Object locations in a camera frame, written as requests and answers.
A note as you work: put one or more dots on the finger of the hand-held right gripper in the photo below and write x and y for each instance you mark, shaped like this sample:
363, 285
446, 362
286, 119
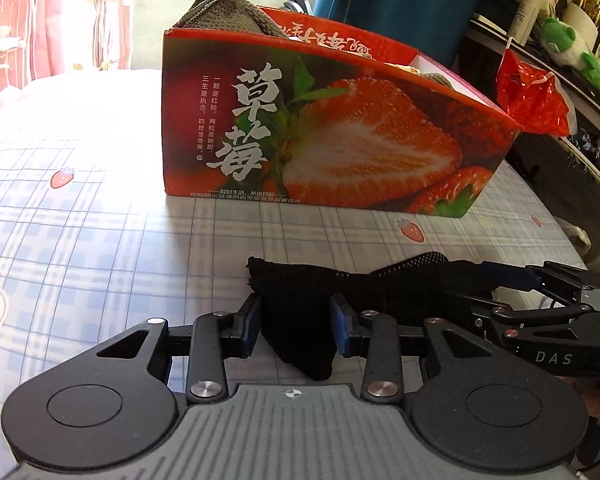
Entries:
505, 275
495, 315

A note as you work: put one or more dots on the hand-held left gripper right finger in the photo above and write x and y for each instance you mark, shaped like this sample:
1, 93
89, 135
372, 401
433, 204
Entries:
341, 327

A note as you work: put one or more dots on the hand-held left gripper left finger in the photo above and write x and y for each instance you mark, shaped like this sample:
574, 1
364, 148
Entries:
252, 330

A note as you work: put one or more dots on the black knitted cloth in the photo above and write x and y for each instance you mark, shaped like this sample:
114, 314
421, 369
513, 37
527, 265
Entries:
300, 300

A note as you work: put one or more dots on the red strawberry print cardboard box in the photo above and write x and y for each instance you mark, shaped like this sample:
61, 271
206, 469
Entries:
229, 110

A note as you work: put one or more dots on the grey knitted bag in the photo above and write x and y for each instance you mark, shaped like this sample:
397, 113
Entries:
219, 10

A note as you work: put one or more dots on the white plastic bag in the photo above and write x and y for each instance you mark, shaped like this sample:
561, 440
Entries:
577, 240

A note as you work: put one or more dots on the red plastic bag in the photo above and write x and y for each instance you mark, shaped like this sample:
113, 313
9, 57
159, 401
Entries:
525, 95

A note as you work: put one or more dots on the grey knitted cloth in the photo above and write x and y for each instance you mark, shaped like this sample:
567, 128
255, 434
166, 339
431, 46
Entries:
440, 81

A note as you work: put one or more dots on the checked printed tablecloth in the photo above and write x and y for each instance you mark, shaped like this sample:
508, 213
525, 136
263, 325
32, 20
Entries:
79, 210

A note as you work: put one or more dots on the black desk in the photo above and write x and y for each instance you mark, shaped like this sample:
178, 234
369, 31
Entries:
485, 60

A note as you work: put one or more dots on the green and white plush toy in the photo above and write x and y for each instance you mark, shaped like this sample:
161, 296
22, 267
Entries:
562, 35

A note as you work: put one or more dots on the white spray bottle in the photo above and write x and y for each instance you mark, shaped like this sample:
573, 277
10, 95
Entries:
525, 12

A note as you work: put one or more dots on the white brush holder cup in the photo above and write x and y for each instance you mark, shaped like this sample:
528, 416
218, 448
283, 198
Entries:
580, 22

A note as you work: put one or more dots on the pink printed backdrop cloth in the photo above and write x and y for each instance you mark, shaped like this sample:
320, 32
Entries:
54, 10

